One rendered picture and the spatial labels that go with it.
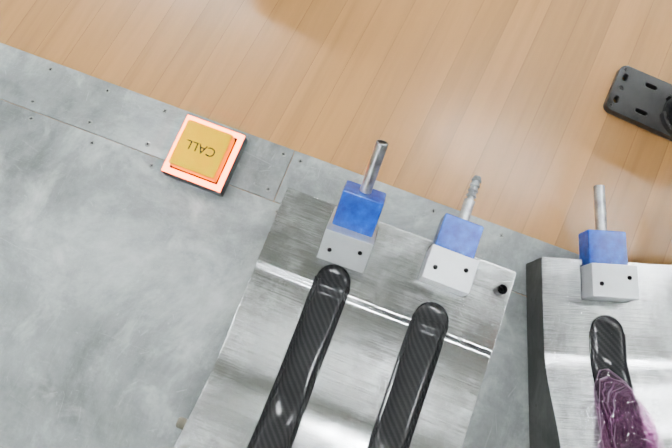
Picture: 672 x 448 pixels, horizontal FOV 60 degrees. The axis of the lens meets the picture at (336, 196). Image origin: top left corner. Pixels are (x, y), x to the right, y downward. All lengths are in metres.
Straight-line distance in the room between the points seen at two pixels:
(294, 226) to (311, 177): 0.12
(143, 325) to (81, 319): 0.07
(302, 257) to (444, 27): 0.39
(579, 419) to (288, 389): 0.29
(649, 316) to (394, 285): 0.29
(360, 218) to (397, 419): 0.21
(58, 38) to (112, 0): 0.09
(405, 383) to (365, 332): 0.06
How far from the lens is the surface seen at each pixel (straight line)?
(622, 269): 0.70
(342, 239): 0.58
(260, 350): 0.62
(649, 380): 0.73
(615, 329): 0.72
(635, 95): 0.86
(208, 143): 0.73
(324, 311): 0.62
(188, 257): 0.73
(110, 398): 0.75
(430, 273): 0.60
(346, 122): 0.76
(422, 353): 0.63
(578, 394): 0.69
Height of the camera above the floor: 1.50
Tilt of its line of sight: 75 degrees down
